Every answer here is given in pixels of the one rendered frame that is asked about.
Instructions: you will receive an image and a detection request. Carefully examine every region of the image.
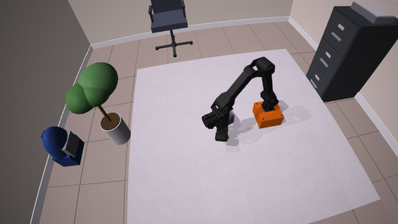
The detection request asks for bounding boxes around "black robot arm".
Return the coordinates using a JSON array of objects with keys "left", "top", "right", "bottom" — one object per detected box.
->
[{"left": 201, "top": 57, "right": 279, "bottom": 129}]

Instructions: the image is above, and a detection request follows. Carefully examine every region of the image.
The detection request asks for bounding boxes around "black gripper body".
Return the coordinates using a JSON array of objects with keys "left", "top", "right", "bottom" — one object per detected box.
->
[{"left": 215, "top": 119, "right": 229, "bottom": 142}]

